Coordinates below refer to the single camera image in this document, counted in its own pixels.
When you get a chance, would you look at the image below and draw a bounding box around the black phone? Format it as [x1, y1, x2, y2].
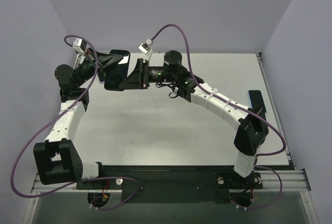
[104, 50, 131, 91]

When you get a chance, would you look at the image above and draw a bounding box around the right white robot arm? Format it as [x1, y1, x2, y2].
[119, 50, 269, 187]

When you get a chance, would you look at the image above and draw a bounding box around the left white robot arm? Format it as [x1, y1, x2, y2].
[33, 48, 107, 189]

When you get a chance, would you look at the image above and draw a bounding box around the phone in lilac case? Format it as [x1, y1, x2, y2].
[98, 72, 105, 83]

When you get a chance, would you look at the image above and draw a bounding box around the phone in blue case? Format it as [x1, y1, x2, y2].
[248, 90, 267, 113]

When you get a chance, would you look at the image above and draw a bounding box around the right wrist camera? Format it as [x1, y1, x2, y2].
[138, 38, 154, 63]

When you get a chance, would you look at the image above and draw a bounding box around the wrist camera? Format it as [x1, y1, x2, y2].
[72, 38, 87, 56]
[138, 38, 154, 63]

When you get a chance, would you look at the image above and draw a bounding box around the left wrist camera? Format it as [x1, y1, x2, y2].
[72, 38, 87, 56]

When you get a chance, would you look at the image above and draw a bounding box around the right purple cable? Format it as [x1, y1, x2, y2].
[150, 23, 287, 211]

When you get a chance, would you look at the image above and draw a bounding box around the purple cable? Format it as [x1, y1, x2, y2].
[10, 35, 140, 211]
[150, 23, 287, 211]

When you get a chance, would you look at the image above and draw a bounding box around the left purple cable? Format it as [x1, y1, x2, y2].
[10, 35, 140, 211]

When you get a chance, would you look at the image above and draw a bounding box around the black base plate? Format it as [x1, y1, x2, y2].
[76, 165, 263, 203]

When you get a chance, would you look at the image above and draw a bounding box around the aluminium rail frame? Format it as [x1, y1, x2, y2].
[22, 52, 312, 224]

